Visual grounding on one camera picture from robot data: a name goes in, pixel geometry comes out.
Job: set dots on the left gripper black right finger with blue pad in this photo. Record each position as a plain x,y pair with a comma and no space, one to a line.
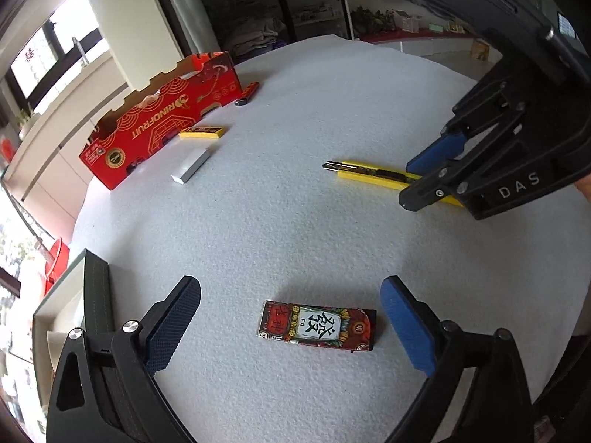
498,406

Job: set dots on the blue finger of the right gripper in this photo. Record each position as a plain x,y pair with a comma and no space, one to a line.
446,147

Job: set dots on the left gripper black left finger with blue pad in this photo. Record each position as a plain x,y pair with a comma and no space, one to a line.
104,388

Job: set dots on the yellow utility knife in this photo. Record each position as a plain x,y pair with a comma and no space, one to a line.
372,174

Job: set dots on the red patterned card box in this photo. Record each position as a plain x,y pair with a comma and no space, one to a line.
341,328

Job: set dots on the small white box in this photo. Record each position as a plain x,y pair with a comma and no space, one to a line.
190,165

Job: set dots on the grey shallow tray box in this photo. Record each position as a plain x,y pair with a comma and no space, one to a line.
81,297

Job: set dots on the red bucket with clear basin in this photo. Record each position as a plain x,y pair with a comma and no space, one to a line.
54,269

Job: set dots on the red lighter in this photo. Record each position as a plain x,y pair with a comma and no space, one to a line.
247,94

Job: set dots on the white balcony cabinet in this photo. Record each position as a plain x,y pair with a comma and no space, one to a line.
46,176

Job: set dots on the yellow blade case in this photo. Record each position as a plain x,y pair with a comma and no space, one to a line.
202,132

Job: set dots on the red cardboard fruit box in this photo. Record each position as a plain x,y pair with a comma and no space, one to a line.
149,118

